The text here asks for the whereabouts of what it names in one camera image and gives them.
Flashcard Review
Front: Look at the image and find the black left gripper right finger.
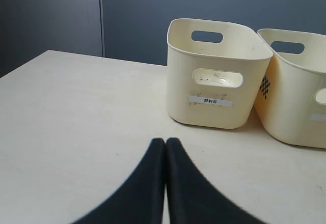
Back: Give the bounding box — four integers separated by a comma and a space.
165, 137, 264, 223

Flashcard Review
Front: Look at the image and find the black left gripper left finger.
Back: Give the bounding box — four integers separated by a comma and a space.
75, 138, 166, 223

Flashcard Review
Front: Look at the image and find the cream left plastic bin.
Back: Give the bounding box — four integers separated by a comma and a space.
166, 18, 273, 129

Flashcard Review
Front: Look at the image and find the cream plastic bin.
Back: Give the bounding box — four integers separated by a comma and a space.
254, 29, 325, 149
166, 18, 273, 129

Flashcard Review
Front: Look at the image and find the cream middle plastic bin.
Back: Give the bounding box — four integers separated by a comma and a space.
254, 29, 325, 149

